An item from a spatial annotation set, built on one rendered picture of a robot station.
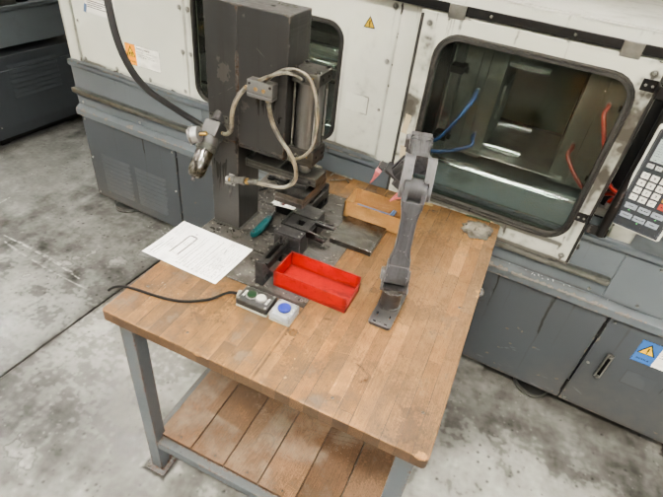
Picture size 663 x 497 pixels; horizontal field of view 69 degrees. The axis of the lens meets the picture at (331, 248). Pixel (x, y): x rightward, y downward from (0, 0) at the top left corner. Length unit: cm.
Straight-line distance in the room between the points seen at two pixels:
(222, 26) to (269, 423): 143
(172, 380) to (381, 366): 132
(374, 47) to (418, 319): 109
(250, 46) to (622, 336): 183
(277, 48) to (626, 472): 227
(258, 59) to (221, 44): 12
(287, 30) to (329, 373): 92
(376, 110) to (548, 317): 116
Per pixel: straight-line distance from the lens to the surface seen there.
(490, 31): 186
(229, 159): 165
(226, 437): 202
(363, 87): 211
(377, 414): 128
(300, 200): 152
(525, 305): 232
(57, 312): 292
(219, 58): 154
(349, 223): 182
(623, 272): 218
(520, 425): 258
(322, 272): 158
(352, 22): 208
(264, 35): 144
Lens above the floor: 196
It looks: 38 degrees down
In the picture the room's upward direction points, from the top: 8 degrees clockwise
